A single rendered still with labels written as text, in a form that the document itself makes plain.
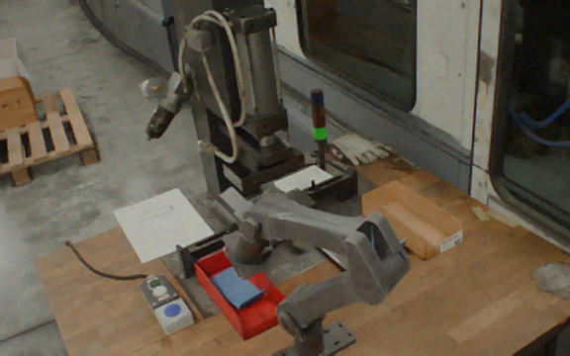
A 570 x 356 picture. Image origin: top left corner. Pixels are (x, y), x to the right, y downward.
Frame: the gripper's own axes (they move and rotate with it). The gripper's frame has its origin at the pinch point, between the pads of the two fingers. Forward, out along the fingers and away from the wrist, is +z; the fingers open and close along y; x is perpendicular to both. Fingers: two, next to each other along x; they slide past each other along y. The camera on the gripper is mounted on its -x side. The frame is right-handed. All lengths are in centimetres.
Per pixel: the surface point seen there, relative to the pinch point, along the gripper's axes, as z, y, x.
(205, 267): 15.6, 8.1, 2.8
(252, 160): -1.3, 23.3, -15.1
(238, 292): 12.0, -2.0, -0.9
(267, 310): 7.3, -9.7, -3.7
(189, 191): 193, 112, -57
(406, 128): 24, 28, -80
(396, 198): 14, 5, -55
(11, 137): 253, 225, 23
